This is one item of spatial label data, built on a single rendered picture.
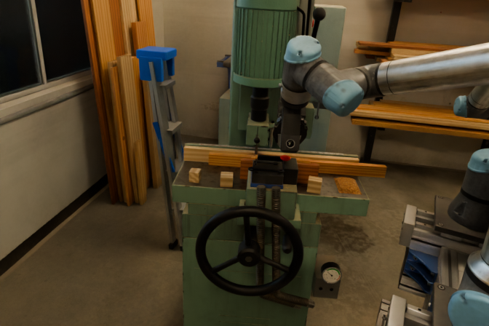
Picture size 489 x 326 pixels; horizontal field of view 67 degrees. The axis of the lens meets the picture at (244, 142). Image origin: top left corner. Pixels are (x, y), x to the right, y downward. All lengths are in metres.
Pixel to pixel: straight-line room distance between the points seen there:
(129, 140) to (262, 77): 1.64
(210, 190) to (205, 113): 2.72
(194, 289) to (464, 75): 1.04
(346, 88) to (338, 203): 0.49
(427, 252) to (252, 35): 0.91
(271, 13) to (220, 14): 2.55
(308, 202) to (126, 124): 1.67
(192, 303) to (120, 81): 1.53
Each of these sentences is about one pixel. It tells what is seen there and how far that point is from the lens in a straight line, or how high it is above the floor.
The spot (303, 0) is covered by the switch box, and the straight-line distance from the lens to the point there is 1.42.
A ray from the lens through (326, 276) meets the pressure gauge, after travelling 1.24.
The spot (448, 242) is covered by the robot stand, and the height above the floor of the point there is 0.75.
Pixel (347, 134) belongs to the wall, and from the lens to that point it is 3.71.
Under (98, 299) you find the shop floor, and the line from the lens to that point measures 2.12.
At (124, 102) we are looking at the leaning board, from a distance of 2.52.
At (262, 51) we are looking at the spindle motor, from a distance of 1.07.
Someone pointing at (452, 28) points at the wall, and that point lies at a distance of 3.64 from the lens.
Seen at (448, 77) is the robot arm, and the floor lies 1.33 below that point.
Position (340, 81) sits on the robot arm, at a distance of 0.77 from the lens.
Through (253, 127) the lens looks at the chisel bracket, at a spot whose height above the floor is 1.06.
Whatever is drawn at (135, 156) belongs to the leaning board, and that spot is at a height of 0.39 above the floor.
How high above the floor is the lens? 1.45
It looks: 22 degrees down
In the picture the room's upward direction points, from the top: 3 degrees clockwise
